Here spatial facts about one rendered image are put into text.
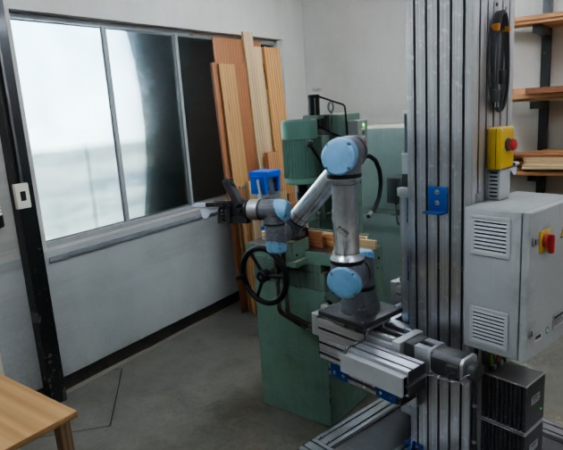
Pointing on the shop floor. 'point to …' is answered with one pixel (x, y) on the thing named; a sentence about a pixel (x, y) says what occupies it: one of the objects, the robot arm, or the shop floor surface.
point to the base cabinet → (302, 357)
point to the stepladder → (263, 180)
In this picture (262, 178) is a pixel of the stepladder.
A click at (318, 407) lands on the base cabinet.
